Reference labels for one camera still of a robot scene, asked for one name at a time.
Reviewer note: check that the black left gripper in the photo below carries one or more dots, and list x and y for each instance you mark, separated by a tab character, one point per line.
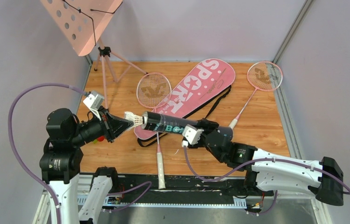
108	126

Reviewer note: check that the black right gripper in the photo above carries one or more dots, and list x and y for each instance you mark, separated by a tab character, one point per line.
204	123

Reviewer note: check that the white shuttlecock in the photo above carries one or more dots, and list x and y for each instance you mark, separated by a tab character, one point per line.
135	119

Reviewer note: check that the black shuttlecock tube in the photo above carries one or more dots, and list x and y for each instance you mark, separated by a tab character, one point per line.
170	124

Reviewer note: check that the pink racket cover bag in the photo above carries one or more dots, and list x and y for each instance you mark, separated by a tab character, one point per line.
210	80

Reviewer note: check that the pink badminton racket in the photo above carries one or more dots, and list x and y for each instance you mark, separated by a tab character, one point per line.
263	76
153	91

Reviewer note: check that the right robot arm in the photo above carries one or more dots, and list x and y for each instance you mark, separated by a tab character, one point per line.
268	171

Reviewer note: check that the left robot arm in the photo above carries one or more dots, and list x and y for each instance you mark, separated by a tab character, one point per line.
61	160

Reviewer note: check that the colourful toy blocks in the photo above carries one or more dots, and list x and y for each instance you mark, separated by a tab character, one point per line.
99	139

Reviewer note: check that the pink music stand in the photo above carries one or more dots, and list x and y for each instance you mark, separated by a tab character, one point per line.
83	22

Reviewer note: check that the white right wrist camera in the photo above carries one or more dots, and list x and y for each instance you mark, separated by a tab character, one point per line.
191	135

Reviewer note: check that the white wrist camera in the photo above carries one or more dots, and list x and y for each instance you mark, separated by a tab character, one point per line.
191	135
93	101

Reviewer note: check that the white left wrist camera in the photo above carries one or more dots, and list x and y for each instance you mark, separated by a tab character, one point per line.
93	101

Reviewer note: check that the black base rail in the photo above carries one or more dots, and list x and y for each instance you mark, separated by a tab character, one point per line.
180	189

